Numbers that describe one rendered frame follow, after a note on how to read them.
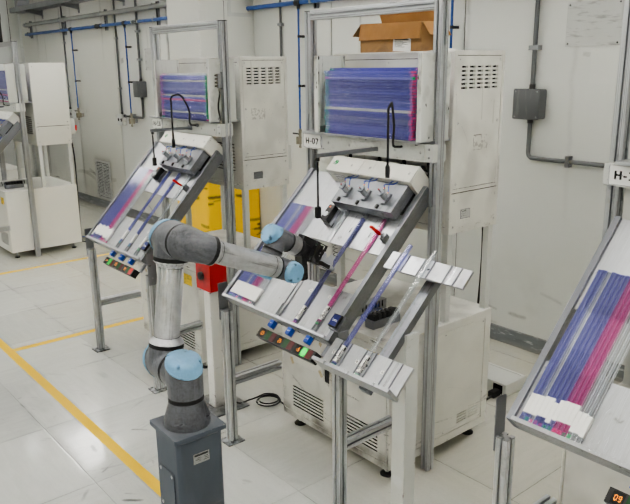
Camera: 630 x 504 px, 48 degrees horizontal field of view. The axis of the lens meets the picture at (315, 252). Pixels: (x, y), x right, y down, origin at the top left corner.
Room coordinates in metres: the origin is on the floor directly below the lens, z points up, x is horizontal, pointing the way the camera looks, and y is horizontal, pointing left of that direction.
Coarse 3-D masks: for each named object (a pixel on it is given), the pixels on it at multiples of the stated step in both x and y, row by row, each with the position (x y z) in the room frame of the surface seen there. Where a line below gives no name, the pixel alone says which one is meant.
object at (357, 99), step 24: (336, 72) 2.99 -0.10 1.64; (360, 72) 2.88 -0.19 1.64; (384, 72) 2.78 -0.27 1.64; (408, 72) 2.69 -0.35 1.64; (336, 96) 2.99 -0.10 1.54; (360, 96) 2.88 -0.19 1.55; (384, 96) 2.78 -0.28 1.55; (408, 96) 2.68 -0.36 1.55; (336, 120) 3.00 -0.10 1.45; (360, 120) 2.88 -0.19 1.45; (384, 120) 2.78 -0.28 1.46; (408, 120) 2.68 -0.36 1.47
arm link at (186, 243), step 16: (176, 240) 2.10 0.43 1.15; (192, 240) 2.10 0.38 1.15; (208, 240) 2.12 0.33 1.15; (176, 256) 2.11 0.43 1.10; (192, 256) 2.10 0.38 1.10; (208, 256) 2.11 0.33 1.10; (224, 256) 2.15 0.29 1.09; (240, 256) 2.18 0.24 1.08; (256, 256) 2.23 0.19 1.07; (272, 256) 2.28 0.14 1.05; (256, 272) 2.24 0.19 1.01; (272, 272) 2.26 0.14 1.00; (288, 272) 2.28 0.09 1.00
